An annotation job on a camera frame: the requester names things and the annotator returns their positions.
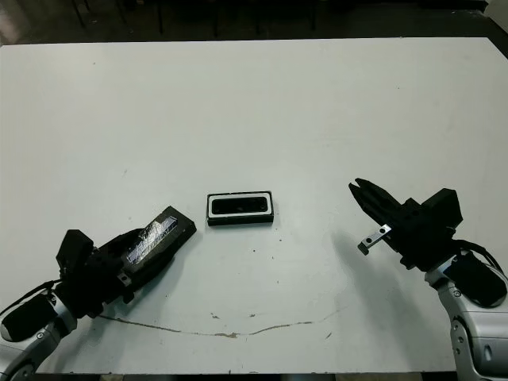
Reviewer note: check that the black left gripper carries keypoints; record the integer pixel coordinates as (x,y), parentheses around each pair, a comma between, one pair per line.
(97,285)

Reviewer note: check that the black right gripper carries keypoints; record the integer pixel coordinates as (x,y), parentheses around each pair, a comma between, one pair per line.
(416,242)

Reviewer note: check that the black box lid shiny label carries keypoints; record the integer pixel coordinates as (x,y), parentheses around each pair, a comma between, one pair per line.
(166,230)

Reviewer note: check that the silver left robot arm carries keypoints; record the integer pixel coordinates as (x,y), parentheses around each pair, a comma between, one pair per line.
(24,349)

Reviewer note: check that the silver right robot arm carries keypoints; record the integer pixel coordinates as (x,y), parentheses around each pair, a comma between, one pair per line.
(480,349)

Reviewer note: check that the black box white insert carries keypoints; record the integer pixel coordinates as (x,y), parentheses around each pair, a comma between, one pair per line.
(238,222)

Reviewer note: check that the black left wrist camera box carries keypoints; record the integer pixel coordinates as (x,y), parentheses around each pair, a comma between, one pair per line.
(73,254)

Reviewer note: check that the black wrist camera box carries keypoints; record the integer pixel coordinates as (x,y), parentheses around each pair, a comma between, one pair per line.
(73,254)
(444,210)

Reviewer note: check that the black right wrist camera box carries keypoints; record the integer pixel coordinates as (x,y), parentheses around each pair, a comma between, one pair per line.
(444,210)

